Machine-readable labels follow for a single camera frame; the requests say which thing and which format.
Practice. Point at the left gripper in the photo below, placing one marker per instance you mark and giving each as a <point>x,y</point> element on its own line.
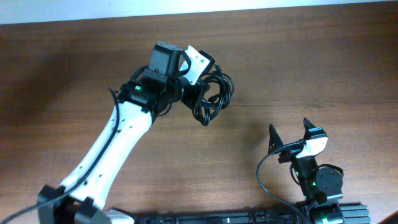
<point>199,89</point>

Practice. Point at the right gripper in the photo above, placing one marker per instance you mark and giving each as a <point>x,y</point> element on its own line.
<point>277,141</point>

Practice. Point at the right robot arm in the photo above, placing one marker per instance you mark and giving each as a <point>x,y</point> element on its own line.
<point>321,184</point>

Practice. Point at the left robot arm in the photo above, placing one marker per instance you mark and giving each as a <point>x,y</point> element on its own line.
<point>172,75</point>

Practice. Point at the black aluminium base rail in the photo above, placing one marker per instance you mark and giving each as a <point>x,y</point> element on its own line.
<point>248,216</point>

